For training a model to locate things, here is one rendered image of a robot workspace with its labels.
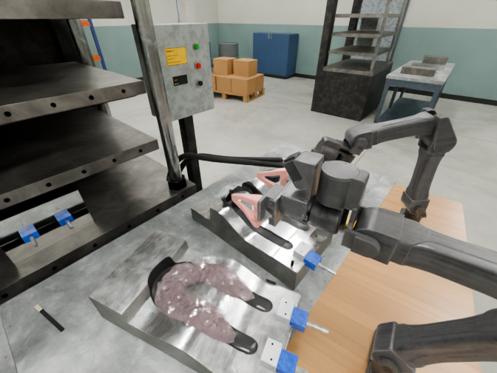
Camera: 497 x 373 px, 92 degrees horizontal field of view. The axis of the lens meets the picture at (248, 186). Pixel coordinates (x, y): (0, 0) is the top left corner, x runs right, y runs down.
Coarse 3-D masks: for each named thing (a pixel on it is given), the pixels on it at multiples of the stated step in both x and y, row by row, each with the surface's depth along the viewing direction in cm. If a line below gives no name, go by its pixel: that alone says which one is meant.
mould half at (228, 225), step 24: (216, 192) 107; (240, 192) 94; (264, 192) 96; (192, 216) 101; (216, 216) 87; (240, 240) 83; (264, 240) 81; (288, 240) 80; (312, 240) 80; (264, 264) 80; (288, 264) 72
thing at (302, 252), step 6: (300, 246) 74; (306, 246) 74; (294, 252) 74; (300, 252) 73; (306, 252) 73; (312, 252) 74; (300, 258) 73; (306, 258) 72; (312, 258) 72; (318, 258) 72; (306, 264) 73; (312, 264) 71; (318, 264) 72; (330, 270) 70
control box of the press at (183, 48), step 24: (168, 24) 100; (192, 24) 108; (168, 48) 104; (192, 48) 113; (144, 72) 113; (168, 72) 108; (192, 72) 117; (168, 96) 113; (192, 96) 123; (192, 120) 134; (192, 144) 141; (192, 168) 148
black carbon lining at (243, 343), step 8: (168, 256) 72; (160, 264) 71; (168, 264) 73; (152, 272) 68; (160, 272) 72; (152, 280) 69; (152, 288) 68; (152, 296) 66; (256, 296) 68; (248, 304) 65; (256, 304) 66; (264, 304) 66; (272, 304) 66; (232, 328) 60; (240, 336) 60; (248, 336) 59; (232, 344) 58; (240, 344) 58; (248, 344) 58; (256, 344) 58; (248, 352) 57
